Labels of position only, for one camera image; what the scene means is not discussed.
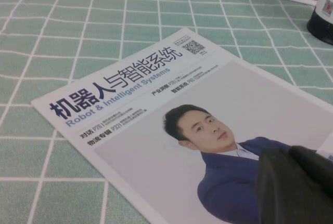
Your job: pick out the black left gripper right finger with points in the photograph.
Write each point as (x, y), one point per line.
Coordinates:
(317, 169)

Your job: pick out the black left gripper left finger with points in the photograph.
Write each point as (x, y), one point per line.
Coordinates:
(286, 195)

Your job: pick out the black mesh pen holder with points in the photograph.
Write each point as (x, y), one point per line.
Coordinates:
(321, 24)

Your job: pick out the robot magazine with man portrait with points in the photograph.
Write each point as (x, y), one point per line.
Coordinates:
(156, 169)

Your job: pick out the green grid tablecloth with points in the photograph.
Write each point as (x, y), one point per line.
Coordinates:
(78, 26)

